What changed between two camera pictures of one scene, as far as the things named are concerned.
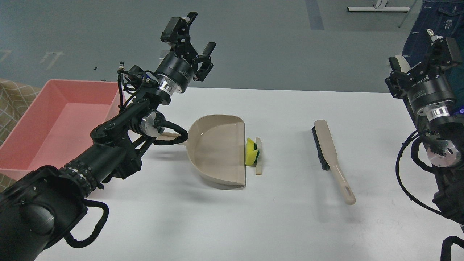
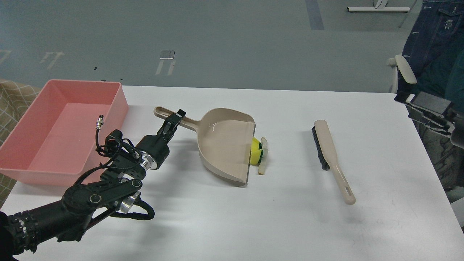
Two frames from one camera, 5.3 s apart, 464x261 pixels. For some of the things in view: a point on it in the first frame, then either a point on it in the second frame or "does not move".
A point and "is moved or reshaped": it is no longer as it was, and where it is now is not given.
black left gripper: [180, 66] to [153, 150]
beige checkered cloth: [16, 98] does not move
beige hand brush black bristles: [322, 137] does not move
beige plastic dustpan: [216, 144] is moved or reshaped
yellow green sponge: [252, 153] is moved or reshaped
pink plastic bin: [57, 127] does not move
